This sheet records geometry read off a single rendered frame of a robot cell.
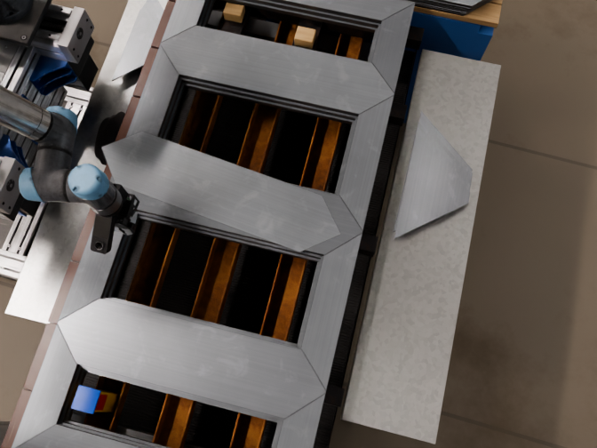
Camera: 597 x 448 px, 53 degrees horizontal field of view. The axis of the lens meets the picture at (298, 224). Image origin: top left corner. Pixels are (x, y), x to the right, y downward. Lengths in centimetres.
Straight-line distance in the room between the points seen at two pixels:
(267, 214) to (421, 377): 62
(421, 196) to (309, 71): 51
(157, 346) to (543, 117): 204
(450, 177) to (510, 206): 93
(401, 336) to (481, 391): 87
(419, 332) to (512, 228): 108
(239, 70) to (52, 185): 74
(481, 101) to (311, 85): 56
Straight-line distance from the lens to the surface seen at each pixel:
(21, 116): 143
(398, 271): 180
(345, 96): 186
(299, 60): 192
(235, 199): 173
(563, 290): 275
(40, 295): 200
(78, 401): 170
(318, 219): 170
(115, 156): 185
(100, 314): 173
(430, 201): 184
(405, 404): 176
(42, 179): 144
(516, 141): 290
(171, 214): 175
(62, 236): 202
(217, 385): 164
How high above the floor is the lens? 248
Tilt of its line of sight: 73 degrees down
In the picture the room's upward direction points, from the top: 2 degrees counter-clockwise
